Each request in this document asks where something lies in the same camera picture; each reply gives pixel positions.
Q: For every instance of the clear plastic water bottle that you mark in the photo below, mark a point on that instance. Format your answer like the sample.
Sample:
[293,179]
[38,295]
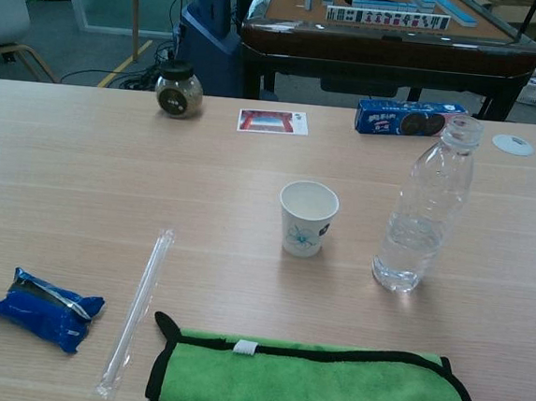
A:
[415,232]

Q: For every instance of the white paper cup blue flower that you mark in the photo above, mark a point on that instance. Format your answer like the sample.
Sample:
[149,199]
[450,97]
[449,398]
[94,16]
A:
[303,237]

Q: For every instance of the red photo postcard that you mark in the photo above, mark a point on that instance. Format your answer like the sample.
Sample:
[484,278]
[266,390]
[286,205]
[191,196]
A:
[270,122]

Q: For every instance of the round glass jar black lid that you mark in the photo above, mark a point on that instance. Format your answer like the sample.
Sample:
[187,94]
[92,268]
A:
[178,98]

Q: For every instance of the blue cookie box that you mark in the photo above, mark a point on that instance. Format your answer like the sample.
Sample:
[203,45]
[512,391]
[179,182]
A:
[387,121]

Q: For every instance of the clear wrapped drinking straw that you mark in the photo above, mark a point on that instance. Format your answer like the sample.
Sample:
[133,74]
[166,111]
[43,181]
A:
[140,301]

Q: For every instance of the dark wooden mahjong table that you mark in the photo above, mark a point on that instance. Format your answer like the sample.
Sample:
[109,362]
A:
[380,48]

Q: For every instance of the green cloth with black trim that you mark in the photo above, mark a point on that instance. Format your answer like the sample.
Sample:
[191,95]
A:
[303,386]

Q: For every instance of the face-up mahjong tile row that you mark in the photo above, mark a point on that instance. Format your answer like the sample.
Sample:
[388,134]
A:
[387,17]

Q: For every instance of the wooden pole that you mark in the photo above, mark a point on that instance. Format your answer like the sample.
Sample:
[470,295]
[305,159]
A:
[135,10]

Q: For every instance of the blue foil snack packet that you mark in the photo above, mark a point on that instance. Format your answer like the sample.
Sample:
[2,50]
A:
[37,317]

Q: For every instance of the long blue mahjong tile stack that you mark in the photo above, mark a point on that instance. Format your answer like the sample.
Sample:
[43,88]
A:
[447,7]

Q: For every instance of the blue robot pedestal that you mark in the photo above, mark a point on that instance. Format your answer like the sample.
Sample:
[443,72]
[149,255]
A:
[211,50]

